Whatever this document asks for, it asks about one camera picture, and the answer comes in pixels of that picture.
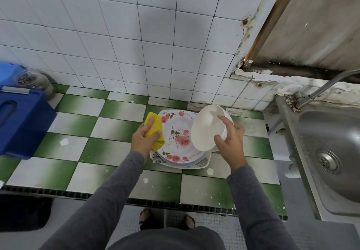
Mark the person's left hand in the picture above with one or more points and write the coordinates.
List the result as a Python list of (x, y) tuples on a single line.
[(143, 143)]

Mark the person's right hand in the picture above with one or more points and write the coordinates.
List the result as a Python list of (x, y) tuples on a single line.
[(232, 146)]

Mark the plain white bowl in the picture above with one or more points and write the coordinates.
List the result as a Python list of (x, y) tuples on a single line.
[(205, 126)]

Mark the person's right forearm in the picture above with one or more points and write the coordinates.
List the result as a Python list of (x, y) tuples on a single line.
[(261, 210)]

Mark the person's black shoe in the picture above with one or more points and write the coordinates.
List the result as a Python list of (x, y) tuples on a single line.
[(151, 219), (188, 222)]

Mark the stainless steel sink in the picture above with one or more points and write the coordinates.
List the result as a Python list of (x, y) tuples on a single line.
[(326, 157)]

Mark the metal faucet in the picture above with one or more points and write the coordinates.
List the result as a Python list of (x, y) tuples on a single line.
[(323, 87)]

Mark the blue plastic box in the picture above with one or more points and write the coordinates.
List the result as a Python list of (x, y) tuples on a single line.
[(22, 123)]

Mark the glass jar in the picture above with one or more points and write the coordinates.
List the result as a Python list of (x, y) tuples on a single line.
[(34, 81)]

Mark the blue plastic bowl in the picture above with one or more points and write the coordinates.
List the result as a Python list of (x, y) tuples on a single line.
[(8, 73)]

